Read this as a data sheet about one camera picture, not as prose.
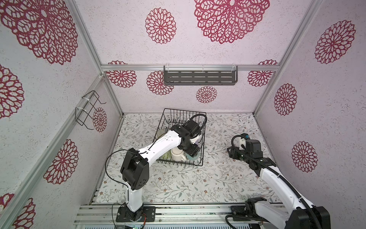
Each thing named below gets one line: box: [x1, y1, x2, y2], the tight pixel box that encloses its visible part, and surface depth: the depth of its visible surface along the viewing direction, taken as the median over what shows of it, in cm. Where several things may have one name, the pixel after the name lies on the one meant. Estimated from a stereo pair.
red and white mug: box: [170, 146, 187, 162], surface depth 87 cm
